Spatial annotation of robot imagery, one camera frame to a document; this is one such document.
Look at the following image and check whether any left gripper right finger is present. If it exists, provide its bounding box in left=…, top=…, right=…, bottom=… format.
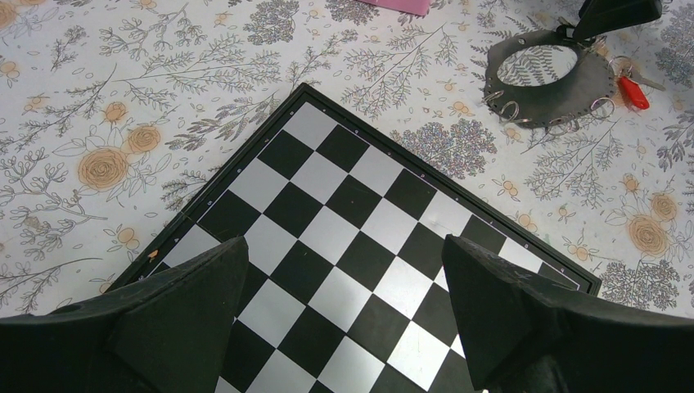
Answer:
left=442, top=235, right=693, bottom=392

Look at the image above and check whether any black white chessboard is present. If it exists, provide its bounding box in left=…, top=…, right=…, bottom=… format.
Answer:
left=115, top=85, right=600, bottom=392

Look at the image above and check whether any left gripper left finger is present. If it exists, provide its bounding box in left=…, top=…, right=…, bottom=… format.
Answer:
left=1, top=237, right=249, bottom=392

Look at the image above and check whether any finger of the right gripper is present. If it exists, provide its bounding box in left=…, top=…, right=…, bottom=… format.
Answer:
left=572, top=0, right=663, bottom=40

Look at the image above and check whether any red key tag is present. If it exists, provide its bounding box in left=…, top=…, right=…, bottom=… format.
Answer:
left=618, top=76, right=650, bottom=110

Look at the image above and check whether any floral table mat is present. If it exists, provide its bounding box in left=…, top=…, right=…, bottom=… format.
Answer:
left=1, top=1, right=693, bottom=317

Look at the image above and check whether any pink metronome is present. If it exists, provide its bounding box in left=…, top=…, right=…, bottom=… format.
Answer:
left=360, top=0, right=431, bottom=16

